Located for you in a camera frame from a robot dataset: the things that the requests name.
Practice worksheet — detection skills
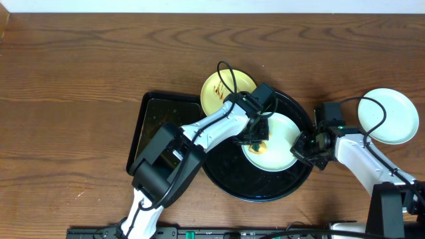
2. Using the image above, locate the yellow green sponge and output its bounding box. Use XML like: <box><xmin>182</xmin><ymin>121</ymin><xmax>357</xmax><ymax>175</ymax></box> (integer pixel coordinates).
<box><xmin>248</xmin><ymin>141</ymin><xmax>267</xmax><ymax>155</ymax></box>

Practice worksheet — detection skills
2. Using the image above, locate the light blue plate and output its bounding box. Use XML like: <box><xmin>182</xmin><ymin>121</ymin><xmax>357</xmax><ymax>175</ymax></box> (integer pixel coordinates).
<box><xmin>242</xmin><ymin>113</ymin><xmax>300</xmax><ymax>172</ymax></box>
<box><xmin>358</xmin><ymin>88</ymin><xmax>419</xmax><ymax>145</ymax></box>

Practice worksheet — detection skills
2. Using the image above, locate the yellow plate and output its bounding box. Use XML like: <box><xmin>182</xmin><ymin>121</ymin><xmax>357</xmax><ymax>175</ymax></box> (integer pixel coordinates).
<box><xmin>201</xmin><ymin>70</ymin><xmax>256</xmax><ymax>116</ymax></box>

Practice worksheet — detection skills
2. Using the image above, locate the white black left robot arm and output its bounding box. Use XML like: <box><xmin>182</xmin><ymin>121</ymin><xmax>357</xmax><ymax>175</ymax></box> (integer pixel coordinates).
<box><xmin>117</xmin><ymin>91</ymin><xmax>274</xmax><ymax>238</ymax></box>

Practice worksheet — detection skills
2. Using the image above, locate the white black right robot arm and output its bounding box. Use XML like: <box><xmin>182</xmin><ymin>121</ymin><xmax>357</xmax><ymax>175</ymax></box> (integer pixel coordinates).
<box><xmin>290</xmin><ymin>126</ymin><xmax>424</xmax><ymax>238</ymax></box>

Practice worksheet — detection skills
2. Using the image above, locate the black round tray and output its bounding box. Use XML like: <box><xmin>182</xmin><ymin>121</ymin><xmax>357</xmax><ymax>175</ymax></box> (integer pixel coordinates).
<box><xmin>201</xmin><ymin>89</ymin><xmax>315</xmax><ymax>203</ymax></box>

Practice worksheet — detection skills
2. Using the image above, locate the black rectangular tray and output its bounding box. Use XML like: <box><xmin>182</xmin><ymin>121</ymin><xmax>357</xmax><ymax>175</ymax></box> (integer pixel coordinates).
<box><xmin>126</xmin><ymin>92</ymin><xmax>203</xmax><ymax>171</ymax></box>

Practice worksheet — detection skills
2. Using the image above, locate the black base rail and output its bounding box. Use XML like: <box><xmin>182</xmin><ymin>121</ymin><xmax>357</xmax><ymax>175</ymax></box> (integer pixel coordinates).
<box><xmin>66</xmin><ymin>226</ymin><xmax>333</xmax><ymax>239</ymax></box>

